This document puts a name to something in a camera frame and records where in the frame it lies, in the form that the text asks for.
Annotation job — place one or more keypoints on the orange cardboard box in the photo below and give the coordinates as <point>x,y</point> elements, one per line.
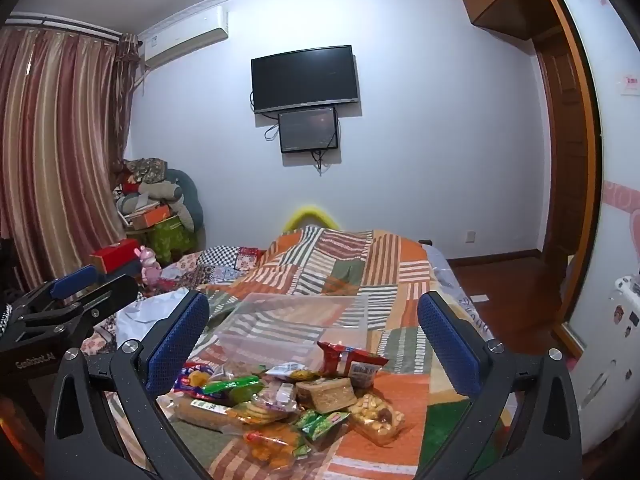
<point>150,216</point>

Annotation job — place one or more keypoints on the pink plush toy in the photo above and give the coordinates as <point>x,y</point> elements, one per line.
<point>149,265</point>

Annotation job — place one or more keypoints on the white cabinet with stickers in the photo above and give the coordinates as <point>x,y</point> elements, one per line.
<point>610,360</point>

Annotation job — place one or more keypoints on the wooden door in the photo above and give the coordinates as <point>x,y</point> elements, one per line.
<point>560,150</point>

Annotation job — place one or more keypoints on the white yellow snack packet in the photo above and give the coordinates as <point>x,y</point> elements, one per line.
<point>290,372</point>

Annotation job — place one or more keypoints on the white air conditioner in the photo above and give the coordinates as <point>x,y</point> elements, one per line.
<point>185,37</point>

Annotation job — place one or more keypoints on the striped patchwork blanket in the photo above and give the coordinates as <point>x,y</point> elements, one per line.
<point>380,270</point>

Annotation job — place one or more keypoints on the white pink sliding wardrobe door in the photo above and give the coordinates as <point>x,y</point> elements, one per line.
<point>615,160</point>

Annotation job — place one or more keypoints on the white printed bed sheet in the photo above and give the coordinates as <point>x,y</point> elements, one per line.
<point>457,285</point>

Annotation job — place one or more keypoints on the striped brown curtain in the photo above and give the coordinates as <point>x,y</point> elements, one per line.
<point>55,150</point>

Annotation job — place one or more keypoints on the orange snack packet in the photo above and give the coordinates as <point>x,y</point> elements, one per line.
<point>270,447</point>

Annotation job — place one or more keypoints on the round cracker packet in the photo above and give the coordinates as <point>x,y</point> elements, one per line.
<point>260,410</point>

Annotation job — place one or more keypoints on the red snack packet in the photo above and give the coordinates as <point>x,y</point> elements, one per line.
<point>345,355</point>

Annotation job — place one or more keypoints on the checkered patchwork quilt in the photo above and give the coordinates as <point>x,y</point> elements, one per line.
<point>220,260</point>

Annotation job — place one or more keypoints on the red box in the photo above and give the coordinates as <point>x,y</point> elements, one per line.
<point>115,255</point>

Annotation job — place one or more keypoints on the blue yellow snack packet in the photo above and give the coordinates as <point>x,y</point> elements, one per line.
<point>192,375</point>

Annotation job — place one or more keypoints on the clear plastic container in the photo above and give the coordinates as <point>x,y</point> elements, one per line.
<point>280,320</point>

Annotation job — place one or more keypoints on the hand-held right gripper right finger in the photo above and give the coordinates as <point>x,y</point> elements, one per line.
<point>450,347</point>

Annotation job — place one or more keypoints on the small black wall monitor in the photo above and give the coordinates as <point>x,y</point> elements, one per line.
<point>307,130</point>

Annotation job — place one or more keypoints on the small green snack packet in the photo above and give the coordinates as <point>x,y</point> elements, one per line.
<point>320,422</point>
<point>300,452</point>

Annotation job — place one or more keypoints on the small biscuit bag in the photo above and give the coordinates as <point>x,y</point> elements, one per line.
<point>375,415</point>

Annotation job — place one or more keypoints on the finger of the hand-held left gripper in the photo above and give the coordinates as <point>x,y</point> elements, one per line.
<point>107,295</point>
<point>75,281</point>

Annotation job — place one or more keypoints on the long green snack packet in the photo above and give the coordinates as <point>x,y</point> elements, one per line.
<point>230,389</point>

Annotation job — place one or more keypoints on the long brown cake packet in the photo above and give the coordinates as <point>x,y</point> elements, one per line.
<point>200,412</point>

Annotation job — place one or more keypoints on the grey stuffed toy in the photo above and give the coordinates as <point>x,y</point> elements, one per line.
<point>172,192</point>

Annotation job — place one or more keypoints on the floral cloth bundle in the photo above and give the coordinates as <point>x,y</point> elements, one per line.
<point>145,167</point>

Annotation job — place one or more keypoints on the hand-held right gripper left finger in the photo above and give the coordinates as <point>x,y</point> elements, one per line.
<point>177,345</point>

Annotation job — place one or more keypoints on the square brown cake packet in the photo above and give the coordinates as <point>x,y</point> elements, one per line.
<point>325,394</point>

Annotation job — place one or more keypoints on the large black wall television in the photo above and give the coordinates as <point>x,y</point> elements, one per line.
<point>305,77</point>

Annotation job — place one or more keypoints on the white plastic bag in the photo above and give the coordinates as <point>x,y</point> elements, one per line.
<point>150,305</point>

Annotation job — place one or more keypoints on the white curtain rail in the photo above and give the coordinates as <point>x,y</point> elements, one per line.
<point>65,25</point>

